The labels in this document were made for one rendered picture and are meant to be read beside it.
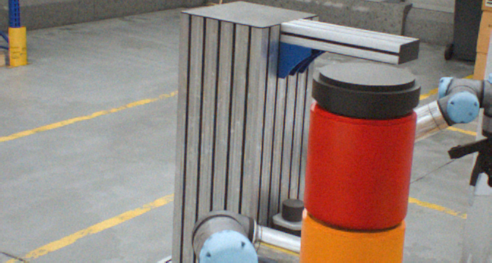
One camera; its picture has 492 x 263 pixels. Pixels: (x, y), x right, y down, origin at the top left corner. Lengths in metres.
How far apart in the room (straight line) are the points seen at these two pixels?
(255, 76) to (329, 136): 1.78
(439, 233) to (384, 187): 6.02
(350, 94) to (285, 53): 1.83
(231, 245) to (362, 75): 1.49
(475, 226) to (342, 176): 5.16
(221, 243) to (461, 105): 0.80
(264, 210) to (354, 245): 1.92
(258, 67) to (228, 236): 0.46
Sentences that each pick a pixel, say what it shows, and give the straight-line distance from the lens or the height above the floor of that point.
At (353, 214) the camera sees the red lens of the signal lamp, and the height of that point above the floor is 2.28.
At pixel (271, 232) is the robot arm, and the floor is 1.60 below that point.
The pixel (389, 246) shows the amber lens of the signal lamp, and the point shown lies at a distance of 0.45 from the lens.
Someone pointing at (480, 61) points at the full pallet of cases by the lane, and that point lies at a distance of 9.48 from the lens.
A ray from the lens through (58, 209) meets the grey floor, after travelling 6.46.
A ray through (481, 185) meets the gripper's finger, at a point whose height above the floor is 1.58.
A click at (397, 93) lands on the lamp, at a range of 0.43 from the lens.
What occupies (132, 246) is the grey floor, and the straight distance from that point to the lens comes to 5.90.
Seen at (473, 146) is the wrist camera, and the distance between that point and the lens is 2.64.
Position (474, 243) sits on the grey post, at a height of 0.29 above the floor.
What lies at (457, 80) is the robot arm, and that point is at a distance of 2.57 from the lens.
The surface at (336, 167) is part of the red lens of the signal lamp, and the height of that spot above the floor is 2.30.
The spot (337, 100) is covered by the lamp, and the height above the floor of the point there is 2.33.
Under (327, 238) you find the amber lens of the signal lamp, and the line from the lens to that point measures 0.45.
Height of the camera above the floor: 2.44
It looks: 17 degrees down
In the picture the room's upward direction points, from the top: 3 degrees clockwise
